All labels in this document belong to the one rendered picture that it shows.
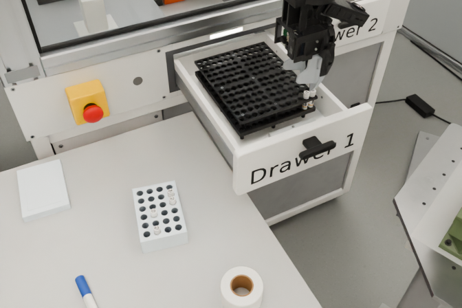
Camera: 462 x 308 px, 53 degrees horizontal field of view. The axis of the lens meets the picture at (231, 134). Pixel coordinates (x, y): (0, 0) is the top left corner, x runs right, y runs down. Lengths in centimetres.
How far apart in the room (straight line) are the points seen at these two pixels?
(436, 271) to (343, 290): 84
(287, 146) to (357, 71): 64
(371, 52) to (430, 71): 134
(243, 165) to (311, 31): 25
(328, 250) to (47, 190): 112
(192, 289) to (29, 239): 32
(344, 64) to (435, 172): 45
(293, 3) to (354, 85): 72
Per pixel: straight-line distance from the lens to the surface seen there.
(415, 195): 102
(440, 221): 100
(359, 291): 175
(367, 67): 145
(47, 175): 102
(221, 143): 90
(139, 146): 105
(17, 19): 91
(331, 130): 88
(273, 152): 83
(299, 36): 80
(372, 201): 198
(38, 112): 103
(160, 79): 106
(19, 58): 95
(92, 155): 106
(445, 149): 114
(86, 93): 97
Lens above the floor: 151
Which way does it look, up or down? 45 degrees down
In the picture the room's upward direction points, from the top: 1 degrees clockwise
